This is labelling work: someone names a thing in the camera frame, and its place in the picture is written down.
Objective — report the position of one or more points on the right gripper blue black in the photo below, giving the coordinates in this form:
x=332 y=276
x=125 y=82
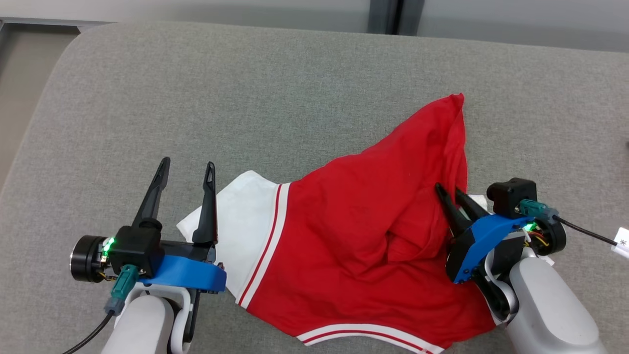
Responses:
x=486 y=241

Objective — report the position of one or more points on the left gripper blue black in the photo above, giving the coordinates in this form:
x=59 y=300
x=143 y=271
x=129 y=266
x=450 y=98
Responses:
x=191 y=270

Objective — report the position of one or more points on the red white sports shirt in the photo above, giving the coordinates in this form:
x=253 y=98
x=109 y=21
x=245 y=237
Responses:
x=354 y=231

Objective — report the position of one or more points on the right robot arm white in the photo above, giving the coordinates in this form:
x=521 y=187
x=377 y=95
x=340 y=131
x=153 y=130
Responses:
x=545 y=305

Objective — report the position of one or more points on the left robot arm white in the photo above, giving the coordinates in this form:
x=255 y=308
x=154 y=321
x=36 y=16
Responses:
x=142 y=324

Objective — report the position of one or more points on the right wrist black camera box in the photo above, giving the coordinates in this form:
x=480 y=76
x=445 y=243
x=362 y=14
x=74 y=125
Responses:
x=511 y=196

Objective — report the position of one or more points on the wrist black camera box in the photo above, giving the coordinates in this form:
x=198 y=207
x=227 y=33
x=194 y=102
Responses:
x=511 y=196
x=135 y=246

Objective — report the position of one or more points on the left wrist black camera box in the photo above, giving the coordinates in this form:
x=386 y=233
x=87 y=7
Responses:
x=135 y=246

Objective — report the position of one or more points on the grey partition frame post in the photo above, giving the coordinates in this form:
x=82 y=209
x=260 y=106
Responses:
x=395 y=14

